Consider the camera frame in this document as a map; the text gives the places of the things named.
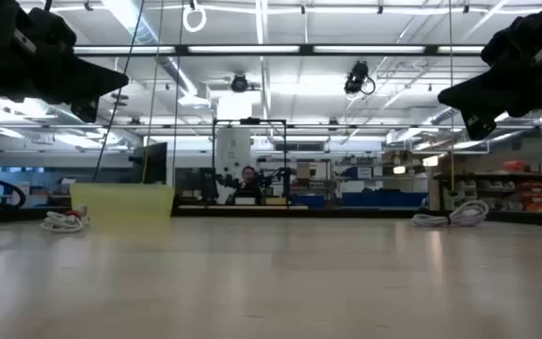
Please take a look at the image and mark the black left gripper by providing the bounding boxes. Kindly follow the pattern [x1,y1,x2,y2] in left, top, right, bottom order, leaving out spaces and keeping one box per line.
[16,46,130,123]

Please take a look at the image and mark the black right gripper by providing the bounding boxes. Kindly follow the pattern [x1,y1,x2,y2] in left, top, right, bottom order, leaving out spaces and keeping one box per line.
[438,51,542,141]

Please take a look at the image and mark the white USB-C cable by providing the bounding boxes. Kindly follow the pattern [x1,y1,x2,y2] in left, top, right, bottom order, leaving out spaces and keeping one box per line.
[40,209,89,234]
[410,199,490,229]

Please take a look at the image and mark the translucent yellow plastic bin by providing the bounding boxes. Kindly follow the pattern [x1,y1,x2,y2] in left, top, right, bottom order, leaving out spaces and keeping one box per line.
[70,183,176,223]

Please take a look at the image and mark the black monitor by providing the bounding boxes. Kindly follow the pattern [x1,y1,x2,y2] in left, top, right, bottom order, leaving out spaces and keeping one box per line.
[128,141,169,186]

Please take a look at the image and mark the blue storage bins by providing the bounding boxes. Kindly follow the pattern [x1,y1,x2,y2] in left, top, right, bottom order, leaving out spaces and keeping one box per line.
[291,189,430,209]

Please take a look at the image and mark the white cylindrical tank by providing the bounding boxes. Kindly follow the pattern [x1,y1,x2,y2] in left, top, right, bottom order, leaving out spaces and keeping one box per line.
[215,127,253,183]

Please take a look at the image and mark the black overhead light bar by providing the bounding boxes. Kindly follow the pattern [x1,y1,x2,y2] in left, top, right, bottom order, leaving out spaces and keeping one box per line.
[72,43,486,58]

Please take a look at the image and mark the person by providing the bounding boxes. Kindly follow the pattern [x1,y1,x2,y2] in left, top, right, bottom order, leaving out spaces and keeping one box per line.
[235,165,263,200]

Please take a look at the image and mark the black hanging cable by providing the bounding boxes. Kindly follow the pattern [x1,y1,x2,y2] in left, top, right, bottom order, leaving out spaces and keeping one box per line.
[91,0,147,184]

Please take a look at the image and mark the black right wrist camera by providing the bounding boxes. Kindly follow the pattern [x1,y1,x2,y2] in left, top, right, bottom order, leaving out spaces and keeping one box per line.
[480,13,542,67]

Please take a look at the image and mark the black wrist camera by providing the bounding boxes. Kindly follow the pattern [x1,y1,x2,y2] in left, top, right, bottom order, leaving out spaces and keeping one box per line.
[14,7,78,51]
[480,13,542,67]

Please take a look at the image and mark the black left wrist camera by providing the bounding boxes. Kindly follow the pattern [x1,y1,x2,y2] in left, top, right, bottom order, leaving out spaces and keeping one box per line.
[14,7,78,51]

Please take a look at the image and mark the white looped hanging cable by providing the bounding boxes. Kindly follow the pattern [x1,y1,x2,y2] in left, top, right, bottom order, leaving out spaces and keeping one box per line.
[182,0,208,34]

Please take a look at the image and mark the black ceiling camera with cable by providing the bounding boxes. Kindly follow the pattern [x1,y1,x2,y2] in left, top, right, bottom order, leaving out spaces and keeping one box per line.
[343,59,376,97]

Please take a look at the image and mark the round black overhead camera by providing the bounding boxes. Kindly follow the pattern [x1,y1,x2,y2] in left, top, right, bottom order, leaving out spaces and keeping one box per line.
[230,73,250,94]

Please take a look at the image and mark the black frame stand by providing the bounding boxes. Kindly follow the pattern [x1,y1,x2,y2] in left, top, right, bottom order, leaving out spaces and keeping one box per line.
[211,117,290,203]

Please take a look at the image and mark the black aluminium table frame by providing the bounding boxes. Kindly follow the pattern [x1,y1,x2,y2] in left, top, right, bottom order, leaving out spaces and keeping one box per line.
[0,204,542,226]

